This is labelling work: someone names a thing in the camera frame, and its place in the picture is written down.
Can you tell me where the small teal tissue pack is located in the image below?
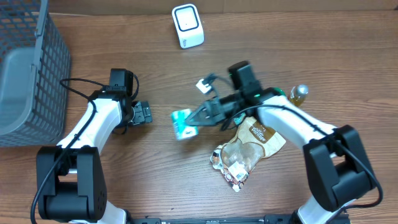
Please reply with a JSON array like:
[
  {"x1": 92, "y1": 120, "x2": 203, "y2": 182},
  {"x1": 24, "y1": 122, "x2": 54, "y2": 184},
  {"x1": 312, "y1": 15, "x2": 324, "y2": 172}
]
[{"x1": 171, "y1": 109, "x2": 198, "y2": 141}]

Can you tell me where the beige bread snack bag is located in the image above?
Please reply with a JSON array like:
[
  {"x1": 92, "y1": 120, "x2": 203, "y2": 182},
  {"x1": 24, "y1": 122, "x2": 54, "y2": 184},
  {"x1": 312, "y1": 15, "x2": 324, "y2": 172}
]
[{"x1": 210, "y1": 117, "x2": 286, "y2": 192}]

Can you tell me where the yellow oil bottle silver cap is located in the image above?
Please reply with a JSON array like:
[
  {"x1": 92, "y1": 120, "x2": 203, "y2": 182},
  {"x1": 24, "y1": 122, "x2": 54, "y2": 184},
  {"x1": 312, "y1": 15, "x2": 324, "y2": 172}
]
[{"x1": 288, "y1": 84, "x2": 309, "y2": 107}]

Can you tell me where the teal wipes packet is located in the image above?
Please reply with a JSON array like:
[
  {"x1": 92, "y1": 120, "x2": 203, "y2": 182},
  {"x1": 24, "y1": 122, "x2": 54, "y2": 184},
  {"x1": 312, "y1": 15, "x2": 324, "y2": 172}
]
[{"x1": 233, "y1": 113, "x2": 246, "y2": 126}]

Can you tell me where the green lid jar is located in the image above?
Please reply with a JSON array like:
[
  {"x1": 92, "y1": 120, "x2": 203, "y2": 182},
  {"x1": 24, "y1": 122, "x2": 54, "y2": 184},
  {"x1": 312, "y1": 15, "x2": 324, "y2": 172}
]
[{"x1": 273, "y1": 87, "x2": 285, "y2": 96}]

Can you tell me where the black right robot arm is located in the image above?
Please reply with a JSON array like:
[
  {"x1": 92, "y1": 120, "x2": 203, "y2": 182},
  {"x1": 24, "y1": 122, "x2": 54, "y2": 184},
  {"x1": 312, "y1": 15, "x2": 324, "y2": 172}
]
[{"x1": 185, "y1": 87, "x2": 383, "y2": 223}]

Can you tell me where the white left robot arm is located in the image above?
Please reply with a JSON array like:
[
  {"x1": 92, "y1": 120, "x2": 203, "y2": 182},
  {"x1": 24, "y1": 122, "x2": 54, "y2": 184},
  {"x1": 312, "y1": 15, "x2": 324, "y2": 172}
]
[{"x1": 31, "y1": 88, "x2": 152, "y2": 223}]

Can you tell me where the white barcode scanner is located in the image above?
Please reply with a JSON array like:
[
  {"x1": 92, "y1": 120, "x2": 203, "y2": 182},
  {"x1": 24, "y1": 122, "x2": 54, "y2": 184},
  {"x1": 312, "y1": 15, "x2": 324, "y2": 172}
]
[{"x1": 172, "y1": 4, "x2": 205, "y2": 49}]

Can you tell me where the dark grey plastic basket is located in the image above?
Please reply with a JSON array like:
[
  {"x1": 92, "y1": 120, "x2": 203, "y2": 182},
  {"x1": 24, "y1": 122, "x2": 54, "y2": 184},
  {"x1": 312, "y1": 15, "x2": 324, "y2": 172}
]
[{"x1": 1, "y1": 0, "x2": 72, "y2": 147}]

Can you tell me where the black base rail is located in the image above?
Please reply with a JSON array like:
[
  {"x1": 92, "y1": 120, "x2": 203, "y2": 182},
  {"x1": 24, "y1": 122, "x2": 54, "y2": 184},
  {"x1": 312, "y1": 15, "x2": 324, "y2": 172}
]
[{"x1": 126, "y1": 215, "x2": 291, "y2": 224}]

